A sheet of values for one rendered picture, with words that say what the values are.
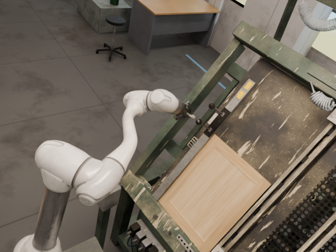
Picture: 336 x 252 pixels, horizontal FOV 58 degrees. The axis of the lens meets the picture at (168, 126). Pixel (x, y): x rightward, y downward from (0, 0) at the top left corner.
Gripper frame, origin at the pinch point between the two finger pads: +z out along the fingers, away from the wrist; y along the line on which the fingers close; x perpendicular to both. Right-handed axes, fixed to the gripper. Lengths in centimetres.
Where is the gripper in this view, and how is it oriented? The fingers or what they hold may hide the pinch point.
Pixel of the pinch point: (191, 115)
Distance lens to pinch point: 179.1
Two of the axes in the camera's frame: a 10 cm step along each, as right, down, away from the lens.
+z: 4.7, 1.9, 8.6
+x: 6.3, 6.1, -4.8
